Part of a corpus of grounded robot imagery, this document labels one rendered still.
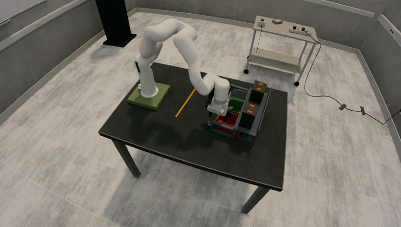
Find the green open bin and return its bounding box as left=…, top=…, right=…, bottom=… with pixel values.
left=228, top=100, right=244, bottom=115

